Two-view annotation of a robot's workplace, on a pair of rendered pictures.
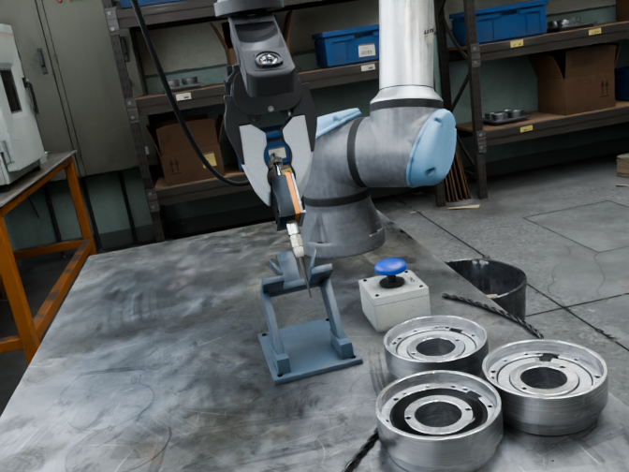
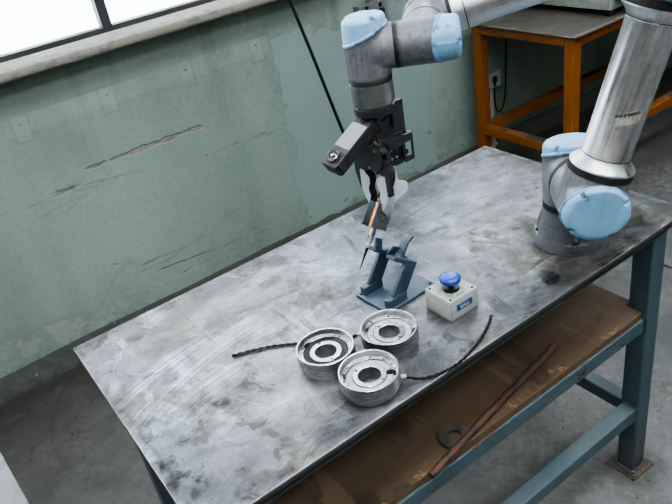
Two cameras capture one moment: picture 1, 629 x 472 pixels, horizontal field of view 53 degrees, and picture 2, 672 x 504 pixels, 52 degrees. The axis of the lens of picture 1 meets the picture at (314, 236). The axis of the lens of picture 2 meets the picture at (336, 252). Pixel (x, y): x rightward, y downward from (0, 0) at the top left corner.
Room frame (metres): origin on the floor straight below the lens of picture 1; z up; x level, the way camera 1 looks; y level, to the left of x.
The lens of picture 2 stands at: (0.14, -0.99, 1.61)
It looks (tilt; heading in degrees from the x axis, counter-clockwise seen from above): 31 degrees down; 68
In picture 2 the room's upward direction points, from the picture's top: 10 degrees counter-clockwise
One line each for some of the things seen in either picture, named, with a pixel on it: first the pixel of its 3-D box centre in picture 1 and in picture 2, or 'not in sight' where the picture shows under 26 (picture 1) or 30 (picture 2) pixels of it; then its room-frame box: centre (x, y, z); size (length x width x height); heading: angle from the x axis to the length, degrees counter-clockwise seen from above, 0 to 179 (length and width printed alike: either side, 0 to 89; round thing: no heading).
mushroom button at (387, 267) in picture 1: (391, 279); (450, 285); (0.74, -0.09, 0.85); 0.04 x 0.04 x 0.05
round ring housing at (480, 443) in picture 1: (438, 422); (326, 354); (0.47, -0.08, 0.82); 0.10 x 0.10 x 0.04
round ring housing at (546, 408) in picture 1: (544, 386); (370, 378); (0.50, -0.18, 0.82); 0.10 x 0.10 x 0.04
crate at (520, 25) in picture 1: (497, 23); not in sight; (4.42, -1.44, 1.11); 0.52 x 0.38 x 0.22; 98
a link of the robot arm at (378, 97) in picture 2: not in sight; (371, 93); (0.69, 0.03, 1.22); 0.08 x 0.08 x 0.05
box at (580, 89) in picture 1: (573, 79); not in sight; (4.49, -1.97, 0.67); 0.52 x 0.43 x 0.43; 98
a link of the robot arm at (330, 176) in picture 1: (334, 151); (573, 168); (1.07, -0.06, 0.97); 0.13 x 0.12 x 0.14; 58
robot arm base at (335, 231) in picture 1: (340, 216); (571, 217); (1.07, -0.05, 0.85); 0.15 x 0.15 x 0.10
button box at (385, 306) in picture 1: (392, 297); (453, 295); (0.74, -0.09, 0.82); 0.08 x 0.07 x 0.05; 8
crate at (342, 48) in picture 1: (358, 45); not in sight; (4.28, -0.47, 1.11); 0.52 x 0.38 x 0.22; 98
